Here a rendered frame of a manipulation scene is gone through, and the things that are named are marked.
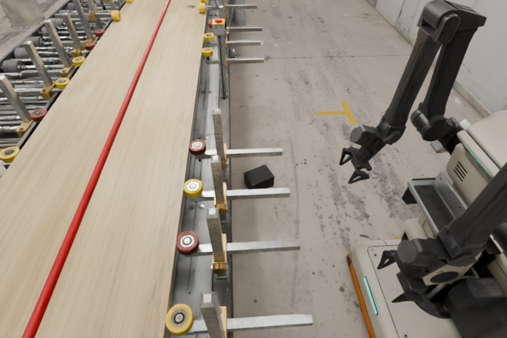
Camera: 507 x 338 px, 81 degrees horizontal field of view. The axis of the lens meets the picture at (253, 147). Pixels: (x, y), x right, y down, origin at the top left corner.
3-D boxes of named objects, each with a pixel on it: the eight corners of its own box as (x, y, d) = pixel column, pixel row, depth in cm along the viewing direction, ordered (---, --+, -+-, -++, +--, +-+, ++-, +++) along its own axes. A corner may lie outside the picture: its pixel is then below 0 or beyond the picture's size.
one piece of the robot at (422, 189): (430, 200, 122) (455, 164, 107) (469, 265, 103) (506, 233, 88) (391, 202, 122) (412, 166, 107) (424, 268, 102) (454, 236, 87)
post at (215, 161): (227, 224, 142) (219, 154, 109) (227, 231, 140) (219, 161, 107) (219, 225, 142) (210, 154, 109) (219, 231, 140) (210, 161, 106)
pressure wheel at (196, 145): (198, 169, 146) (195, 152, 138) (188, 161, 150) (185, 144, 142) (210, 161, 150) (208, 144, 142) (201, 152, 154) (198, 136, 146)
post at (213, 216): (226, 274, 123) (218, 206, 89) (226, 282, 120) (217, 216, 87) (218, 275, 122) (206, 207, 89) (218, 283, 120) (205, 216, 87)
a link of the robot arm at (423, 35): (467, 15, 72) (443, 0, 80) (444, 16, 72) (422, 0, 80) (402, 145, 102) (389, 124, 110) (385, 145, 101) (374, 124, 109)
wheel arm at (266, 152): (281, 152, 152) (281, 146, 149) (282, 157, 149) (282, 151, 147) (195, 155, 150) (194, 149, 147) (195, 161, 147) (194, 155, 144)
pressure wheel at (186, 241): (183, 268, 110) (178, 253, 102) (178, 250, 115) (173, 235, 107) (204, 259, 113) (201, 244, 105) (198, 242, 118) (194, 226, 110)
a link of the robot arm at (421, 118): (454, 129, 101) (446, 119, 105) (439, 115, 96) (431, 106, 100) (430, 145, 106) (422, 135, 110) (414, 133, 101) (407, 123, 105)
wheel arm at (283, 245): (297, 243, 117) (299, 238, 114) (299, 251, 114) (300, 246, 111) (185, 250, 114) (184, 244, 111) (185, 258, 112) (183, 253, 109)
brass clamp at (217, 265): (228, 240, 118) (227, 233, 114) (228, 274, 108) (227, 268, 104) (212, 241, 117) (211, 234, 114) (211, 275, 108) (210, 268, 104)
